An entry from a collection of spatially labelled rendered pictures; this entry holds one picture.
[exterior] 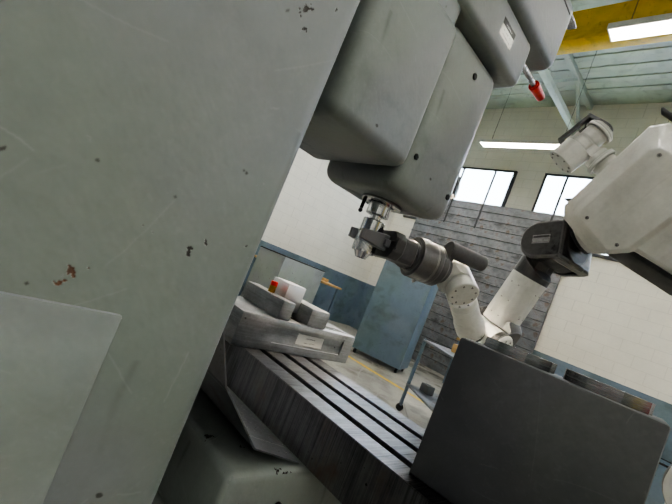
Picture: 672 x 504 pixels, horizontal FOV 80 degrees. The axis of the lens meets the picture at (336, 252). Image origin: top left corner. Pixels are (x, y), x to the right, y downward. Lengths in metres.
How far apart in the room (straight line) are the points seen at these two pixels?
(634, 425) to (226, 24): 0.53
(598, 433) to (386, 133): 0.46
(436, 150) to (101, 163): 0.58
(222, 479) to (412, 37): 0.67
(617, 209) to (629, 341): 7.29
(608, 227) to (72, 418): 0.93
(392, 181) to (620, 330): 7.69
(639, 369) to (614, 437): 7.65
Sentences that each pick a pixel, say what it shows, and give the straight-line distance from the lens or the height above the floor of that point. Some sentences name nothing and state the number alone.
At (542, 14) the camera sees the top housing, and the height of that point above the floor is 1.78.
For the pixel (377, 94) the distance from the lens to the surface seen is 0.63.
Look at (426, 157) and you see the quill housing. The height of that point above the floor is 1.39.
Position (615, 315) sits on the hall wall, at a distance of 8.33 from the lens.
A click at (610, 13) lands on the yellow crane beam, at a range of 6.15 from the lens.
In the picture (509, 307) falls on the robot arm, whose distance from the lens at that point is 1.11.
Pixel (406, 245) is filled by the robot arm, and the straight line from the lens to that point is 0.81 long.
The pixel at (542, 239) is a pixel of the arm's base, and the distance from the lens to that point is 1.10.
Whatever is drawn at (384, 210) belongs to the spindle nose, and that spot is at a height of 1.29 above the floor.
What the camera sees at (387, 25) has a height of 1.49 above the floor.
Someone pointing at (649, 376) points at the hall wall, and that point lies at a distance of 8.16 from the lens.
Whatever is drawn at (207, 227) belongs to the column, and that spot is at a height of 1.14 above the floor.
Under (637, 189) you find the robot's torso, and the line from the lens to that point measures 0.98.
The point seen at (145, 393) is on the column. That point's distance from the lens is 0.40.
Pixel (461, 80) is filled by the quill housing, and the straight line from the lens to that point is 0.83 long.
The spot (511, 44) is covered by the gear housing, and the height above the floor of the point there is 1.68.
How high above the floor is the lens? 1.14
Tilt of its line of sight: 3 degrees up
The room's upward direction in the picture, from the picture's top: 22 degrees clockwise
